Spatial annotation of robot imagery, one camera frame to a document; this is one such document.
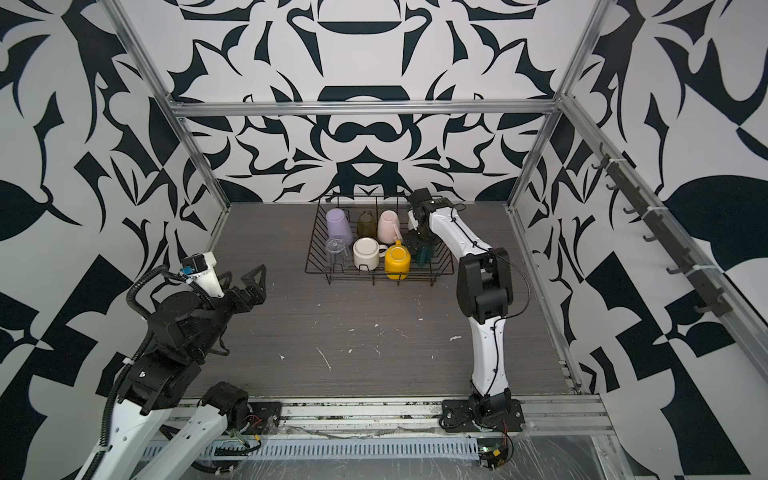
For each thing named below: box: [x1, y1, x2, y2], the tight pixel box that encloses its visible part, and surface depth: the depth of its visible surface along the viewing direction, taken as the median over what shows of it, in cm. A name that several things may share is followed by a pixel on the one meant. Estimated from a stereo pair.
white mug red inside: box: [352, 237, 387, 271], surface depth 97 cm
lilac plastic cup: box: [326, 208, 354, 247], surface depth 99 cm
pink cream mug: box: [377, 210, 403, 244], surface depth 103 cm
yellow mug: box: [384, 239, 411, 280], surface depth 93 cm
